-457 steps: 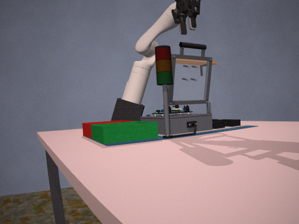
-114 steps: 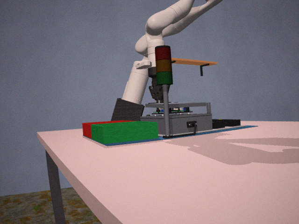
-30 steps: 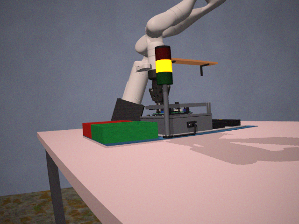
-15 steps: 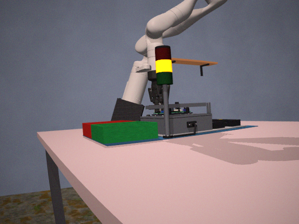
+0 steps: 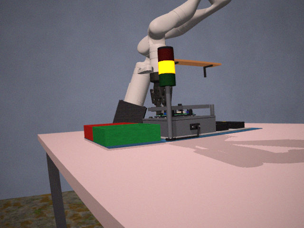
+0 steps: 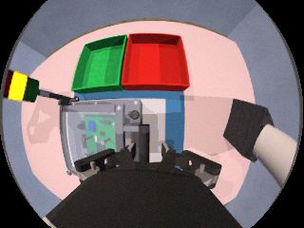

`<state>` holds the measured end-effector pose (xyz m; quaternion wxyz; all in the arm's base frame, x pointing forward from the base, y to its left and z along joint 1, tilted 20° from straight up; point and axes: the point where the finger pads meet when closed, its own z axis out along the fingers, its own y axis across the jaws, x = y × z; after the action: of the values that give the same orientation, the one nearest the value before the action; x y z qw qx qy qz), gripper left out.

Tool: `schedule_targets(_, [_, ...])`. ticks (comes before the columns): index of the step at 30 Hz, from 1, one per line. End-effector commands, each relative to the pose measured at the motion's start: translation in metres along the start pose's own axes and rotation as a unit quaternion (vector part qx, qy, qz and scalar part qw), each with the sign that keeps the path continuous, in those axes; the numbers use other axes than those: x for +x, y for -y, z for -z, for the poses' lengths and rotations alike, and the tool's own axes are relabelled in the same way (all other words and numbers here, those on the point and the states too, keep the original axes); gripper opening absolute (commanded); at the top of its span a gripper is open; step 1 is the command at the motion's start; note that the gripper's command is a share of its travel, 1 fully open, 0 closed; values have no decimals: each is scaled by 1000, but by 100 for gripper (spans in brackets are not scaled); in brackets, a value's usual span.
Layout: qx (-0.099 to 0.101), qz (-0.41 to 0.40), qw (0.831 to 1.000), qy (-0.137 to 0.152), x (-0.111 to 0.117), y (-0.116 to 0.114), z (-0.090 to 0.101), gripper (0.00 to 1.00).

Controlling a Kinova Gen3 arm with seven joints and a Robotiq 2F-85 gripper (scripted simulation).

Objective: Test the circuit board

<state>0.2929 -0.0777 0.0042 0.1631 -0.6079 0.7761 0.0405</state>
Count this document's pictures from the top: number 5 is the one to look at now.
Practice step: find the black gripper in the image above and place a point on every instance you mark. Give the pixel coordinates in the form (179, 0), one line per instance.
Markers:
(158, 94)

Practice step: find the red open tray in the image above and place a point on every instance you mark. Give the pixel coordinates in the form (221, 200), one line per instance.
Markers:
(88, 130)

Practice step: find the green box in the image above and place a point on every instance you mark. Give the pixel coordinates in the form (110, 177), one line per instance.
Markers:
(112, 135)

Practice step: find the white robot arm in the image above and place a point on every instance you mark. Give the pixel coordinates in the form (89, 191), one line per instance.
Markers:
(170, 25)

